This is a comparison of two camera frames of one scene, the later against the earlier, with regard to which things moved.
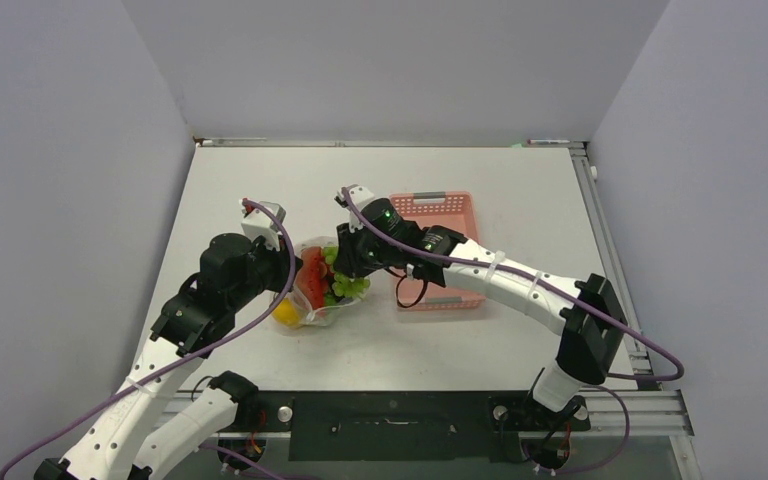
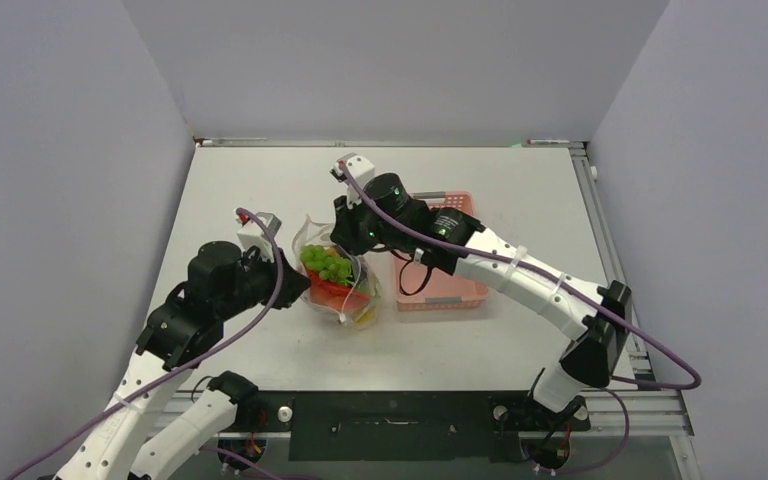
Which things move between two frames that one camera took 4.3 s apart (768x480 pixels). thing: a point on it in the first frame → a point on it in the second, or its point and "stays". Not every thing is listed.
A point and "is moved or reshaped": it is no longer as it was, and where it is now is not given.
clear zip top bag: (319, 289) is moved or reshaped
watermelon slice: (311, 276) → (340, 297)
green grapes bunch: (341, 286) → (326, 261)
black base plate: (406, 427) stays
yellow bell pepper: (286, 312) → (368, 317)
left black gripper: (281, 260) stays
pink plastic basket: (455, 209) stays
